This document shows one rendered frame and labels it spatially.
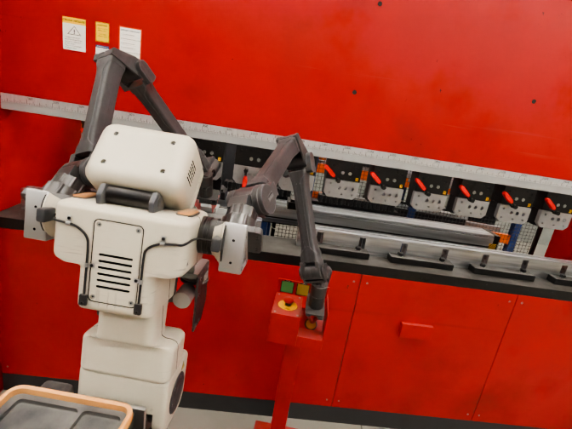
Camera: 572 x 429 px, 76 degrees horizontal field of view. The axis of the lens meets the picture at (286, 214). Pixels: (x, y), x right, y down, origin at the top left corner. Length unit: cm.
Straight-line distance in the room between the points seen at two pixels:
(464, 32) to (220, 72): 97
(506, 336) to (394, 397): 61
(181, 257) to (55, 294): 120
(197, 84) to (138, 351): 104
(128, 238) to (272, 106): 95
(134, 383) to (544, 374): 191
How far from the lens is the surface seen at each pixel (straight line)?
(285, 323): 136
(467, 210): 184
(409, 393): 210
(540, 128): 193
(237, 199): 89
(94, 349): 102
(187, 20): 163
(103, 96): 115
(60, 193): 98
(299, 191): 123
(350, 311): 175
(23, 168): 205
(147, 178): 79
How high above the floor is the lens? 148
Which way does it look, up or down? 16 degrees down
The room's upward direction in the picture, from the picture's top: 9 degrees clockwise
